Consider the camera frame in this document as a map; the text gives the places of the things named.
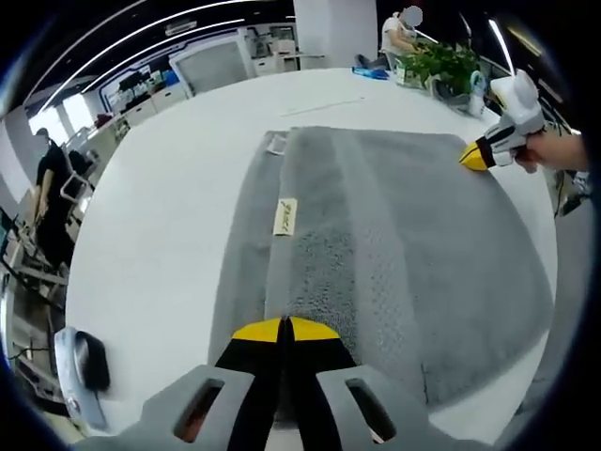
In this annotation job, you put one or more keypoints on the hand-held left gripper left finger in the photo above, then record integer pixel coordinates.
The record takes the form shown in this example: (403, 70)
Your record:
(244, 376)

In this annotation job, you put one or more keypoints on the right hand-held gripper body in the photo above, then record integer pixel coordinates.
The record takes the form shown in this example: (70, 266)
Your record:
(521, 103)

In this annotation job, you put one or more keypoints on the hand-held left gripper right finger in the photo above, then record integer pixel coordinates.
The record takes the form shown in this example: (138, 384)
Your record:
(328, 376)

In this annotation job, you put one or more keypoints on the grey towel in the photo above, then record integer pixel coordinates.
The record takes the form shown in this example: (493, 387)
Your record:
(399, 225)

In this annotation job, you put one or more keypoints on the person's right hand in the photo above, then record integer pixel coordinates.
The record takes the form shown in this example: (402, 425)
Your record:
(528, 155)

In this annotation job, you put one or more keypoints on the white spray bottle blue top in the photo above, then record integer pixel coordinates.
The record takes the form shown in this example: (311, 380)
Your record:
(477, 94)

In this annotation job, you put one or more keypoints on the grey plant pot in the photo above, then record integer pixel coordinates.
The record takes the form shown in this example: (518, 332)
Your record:
(448, 96)

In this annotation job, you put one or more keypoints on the green potted plant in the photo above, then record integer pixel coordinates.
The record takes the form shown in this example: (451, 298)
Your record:
(441, 61)

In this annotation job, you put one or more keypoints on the blue packet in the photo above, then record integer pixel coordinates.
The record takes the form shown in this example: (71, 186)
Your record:
(371, 73)

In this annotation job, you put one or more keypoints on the white table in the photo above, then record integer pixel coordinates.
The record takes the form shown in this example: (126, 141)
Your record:
(164, 211)

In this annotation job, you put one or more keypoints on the white partition panel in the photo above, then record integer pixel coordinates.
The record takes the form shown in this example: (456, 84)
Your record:
(213, 68)

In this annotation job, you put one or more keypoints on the silver curved bracket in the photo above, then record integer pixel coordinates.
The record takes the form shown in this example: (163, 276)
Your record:
(70, 376)

